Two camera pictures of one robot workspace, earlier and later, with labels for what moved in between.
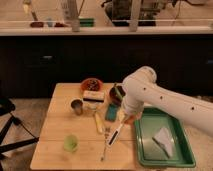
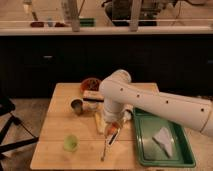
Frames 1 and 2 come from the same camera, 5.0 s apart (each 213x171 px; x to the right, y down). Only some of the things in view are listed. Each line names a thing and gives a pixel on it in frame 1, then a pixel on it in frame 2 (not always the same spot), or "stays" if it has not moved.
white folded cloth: [163, 138] stays
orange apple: [129, 120] to [113, 128]
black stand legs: [7, 108] stays
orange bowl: [91, 84] stays
